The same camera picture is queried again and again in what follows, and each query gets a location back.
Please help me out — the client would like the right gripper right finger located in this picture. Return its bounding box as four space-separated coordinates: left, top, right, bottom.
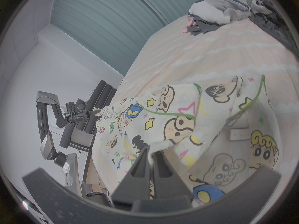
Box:
152 151 194 202

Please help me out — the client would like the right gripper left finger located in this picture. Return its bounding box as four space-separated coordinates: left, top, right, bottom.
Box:
111 146 151 203

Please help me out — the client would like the white printed pyjama top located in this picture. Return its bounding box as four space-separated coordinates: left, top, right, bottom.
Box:
92 75 279 206

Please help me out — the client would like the bed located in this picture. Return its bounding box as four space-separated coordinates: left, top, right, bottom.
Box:
90 0 299 191

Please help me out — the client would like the pile of clothes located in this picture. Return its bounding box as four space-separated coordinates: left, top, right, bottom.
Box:
182 0 253 34

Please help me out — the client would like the black chest of drawers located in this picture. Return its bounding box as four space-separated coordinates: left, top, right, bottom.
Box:
59 79 117 149

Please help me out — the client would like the black garment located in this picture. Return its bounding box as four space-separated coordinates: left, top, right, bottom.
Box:
249 0 299 52

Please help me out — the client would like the grey garment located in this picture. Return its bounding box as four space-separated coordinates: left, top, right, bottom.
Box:
246 0 269 14

